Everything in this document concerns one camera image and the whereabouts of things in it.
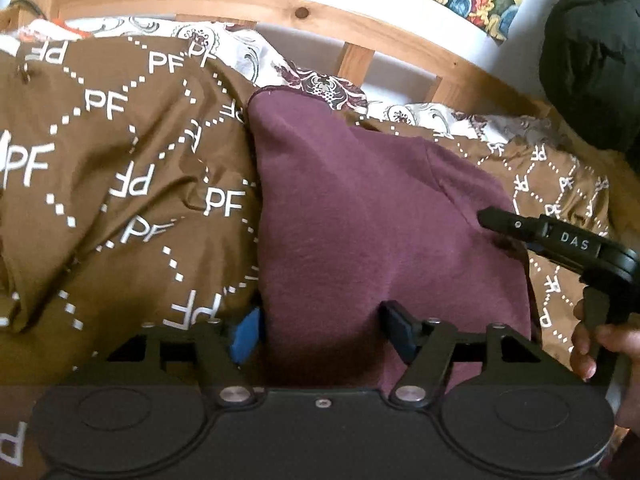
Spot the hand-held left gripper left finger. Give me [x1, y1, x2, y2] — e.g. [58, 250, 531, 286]
[100, 307, 264, 408]

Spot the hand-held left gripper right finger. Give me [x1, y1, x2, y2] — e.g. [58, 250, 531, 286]
[379, 301, 568, 408]

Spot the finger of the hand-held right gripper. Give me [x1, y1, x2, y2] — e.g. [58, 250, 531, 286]
[476, 207, 548, 251]

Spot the maroon shirt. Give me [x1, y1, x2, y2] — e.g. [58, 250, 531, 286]
[247, 86, 535, 391]

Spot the person's right hand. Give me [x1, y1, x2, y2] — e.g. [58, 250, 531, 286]
[570, 299, 640, 386]

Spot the black cloth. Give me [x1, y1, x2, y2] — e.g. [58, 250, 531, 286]
[539, 0, 640, 155]

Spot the brown printed blanket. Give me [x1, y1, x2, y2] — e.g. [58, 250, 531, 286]
[0, 35, 618, 466]

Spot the wooden bed headboard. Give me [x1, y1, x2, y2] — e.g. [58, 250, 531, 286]
[0, 0, 553, 116]

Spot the black cable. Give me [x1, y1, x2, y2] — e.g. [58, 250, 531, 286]
[7, 0, 57, 22]

